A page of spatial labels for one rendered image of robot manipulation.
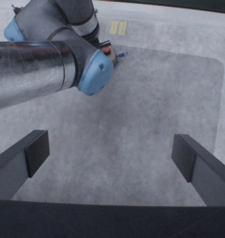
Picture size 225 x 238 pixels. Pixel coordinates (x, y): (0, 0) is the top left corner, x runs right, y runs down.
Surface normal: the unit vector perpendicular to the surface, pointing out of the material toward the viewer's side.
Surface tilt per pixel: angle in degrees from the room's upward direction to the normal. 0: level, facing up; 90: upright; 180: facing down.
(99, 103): 0
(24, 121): 0
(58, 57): 58
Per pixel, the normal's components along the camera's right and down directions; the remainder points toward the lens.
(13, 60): 0.76, -0.22
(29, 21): -0.18, -0.09
